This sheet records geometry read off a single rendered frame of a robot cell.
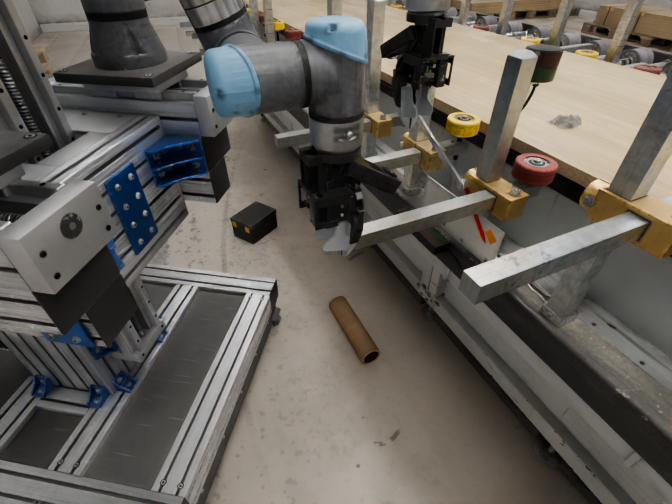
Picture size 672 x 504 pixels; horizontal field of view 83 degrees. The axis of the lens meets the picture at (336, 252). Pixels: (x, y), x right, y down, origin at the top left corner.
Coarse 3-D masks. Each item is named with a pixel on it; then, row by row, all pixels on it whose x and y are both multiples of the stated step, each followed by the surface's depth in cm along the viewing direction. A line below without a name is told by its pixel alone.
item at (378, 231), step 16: (480, 192) 76; (528, 192) 78; (432, 208) 71; (448, 208) 71; (464, 208) 72; (480, 208) 74; (368, 224) 67; (384, 224) 67; (400, 224) 67; (416, 224) 69; (432, 224) 71; (368, 240) 66; (384, 240) 68
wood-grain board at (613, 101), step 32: (288, 0) 266; (320, 0) 266; (352, 0) 266; (384, 32) 179; (448, 32) 179; (480, 32) 179; (384, 64) 135; (448, 64) 135; (480, 64) 135; (576, 64) 135; (608, 64) 135; (448, 96) 108; (480, 96) 108; (544, 96) 108; (576, 96) 108; (608, 96) 108; (640, 96) 108; (480, 128) 95; (544, 128) 90; (576, 128) 90; (608, 128) 90; (576, 160) 78; (608, 160) 78
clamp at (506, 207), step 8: (472, 168) 81; (464, 176) 81; (472, 176) 79; (472, 184) 79; (480, 184) 77; (488, 184) 76; (496, 184) 76; (504, 184) 76; (472, 192) 80; (496, 192) 74; (504, 192) 74; (520, 192) 74; (496, 200) 74; (504, 200) 73; (512, 200) 72; (520, 200) 73; (496, 208) 75; (504, 208) 73; (512, 208) 73; (520, 208) 74; (496, 216) 76; (504, 216) 74; (512, 216) 75; (520, 216) 76
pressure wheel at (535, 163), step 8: (520, 160) 76; (528, 160) 77; (536, 160) 75; (544, 160) 77; (552, 160) 76; (512, 168) 78; (520, 168) 75; (528, 168) 74; (536, 168) 74; (544, 168) 74; (552, 168) 74; (520, 176) 76; (528, 176) 74; (536, 176) 74; (544, 176) 73; (552, 176) 74; (528, 184) 75; (536, 184) 75; (544, 184) 75
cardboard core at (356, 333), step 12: (336, 300) 159; (336, 312) 156; (348, 312) 154; (348, 324) 150; (360, 324) 150; (348, 336) 148; (360, 336) 144; (360, 348) 142; (372, 348) 140; (372, 360) 144
